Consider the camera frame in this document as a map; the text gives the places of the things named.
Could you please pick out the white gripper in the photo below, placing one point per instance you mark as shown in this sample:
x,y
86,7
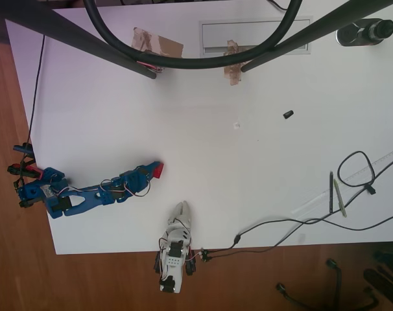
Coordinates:
x,y
182,216

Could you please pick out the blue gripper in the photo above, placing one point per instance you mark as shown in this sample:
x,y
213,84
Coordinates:
x,y
150,170

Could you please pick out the small red cube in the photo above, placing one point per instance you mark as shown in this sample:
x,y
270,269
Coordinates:
x,y
158,171

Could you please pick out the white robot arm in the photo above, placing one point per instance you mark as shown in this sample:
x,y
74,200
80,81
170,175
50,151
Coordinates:
x,y
171,262

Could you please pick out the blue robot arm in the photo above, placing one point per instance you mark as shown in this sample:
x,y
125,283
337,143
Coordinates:
x,y
92,194

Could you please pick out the black power connector plugs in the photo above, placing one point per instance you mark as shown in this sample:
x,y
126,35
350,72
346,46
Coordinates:
x,y
205,255

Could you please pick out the small red tape piece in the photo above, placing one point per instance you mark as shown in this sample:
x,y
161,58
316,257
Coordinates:
x,y
152,67

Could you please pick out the brown cardboard piece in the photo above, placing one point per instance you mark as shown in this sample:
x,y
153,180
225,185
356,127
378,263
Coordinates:
x,y
165,47

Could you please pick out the crumpled brown tape strip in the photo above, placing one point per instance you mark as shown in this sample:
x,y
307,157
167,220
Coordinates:
x,y
233,75

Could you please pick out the red and black clamp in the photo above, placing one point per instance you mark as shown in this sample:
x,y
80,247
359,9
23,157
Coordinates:
x,y
24,170

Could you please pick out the blue table clamp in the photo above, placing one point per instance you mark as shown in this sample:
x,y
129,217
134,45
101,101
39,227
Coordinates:
x,y
23,148

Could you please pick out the small black cap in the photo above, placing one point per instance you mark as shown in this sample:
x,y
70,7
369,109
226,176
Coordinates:
x,y
288,114

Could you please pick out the black pen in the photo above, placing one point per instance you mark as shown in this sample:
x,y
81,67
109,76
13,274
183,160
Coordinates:
x,y
331,194

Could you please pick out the black tripod leg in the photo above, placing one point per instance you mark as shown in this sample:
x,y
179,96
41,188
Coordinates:
x,y
73,35
313,30

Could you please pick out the green pencil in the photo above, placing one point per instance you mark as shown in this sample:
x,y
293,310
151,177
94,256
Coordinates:
x,y
340,199

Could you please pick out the black chair base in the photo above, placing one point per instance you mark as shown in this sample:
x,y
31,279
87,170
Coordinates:
x,y
337,282

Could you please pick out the transparent ruler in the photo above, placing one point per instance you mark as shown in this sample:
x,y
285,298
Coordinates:
x,y
355,177

